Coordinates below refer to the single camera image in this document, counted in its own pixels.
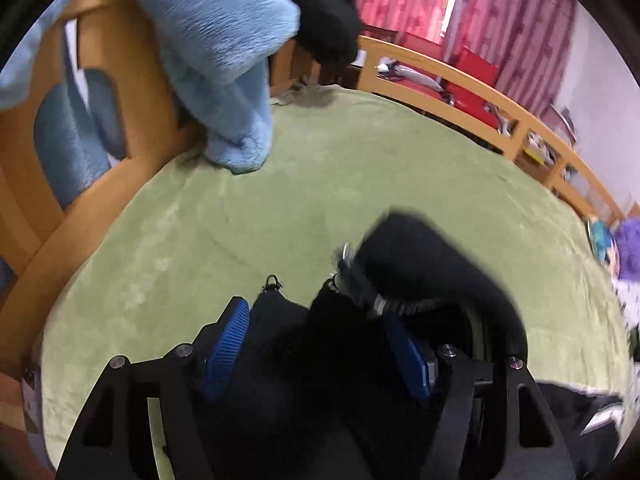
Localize black fluffy cloth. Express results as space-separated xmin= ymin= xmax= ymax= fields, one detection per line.
xmin=272 ymin=0 xmax=365 ymax=67

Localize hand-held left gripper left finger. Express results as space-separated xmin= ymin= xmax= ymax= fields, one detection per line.
xmin=57 ymin=297 xmax=250 ymax=480

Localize light blue fluffy blanket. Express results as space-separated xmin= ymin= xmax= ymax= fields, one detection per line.
xmin=0 ymin=0 xmax=302 ymax=211

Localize green bed blanket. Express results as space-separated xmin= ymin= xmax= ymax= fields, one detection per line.
xmin=40 ymin=84 xmax=636 ymax=471

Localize purple plush cloth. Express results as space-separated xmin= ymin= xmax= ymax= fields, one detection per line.
xmin=612 ymin=219 xmax=640 ymax=281

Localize pink patterned curtain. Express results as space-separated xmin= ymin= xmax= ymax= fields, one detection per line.
xmin=320 ymin=0 xmax=581 ymax=117

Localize red chair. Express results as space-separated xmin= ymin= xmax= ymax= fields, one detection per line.
xmin=447 ymin=46 xmax=503 ymax=132

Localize red cushion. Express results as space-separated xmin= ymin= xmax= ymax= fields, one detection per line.
xmin=385 ymin=31 xmax=451 ymax=107

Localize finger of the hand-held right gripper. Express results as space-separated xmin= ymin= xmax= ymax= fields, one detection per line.
xmin=336 ymin=242 xmax=392 ymax=320

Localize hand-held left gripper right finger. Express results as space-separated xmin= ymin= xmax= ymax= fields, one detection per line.
xmin=385 ymin=319 xmax=576 ymax=480

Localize white printed cloth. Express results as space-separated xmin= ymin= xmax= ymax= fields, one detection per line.
xmin=614 ymin=277 xmax=640 ymax=356

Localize black pants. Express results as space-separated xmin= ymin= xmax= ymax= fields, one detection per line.
xmin=200 ymin=210 xmax=626 ymax=480

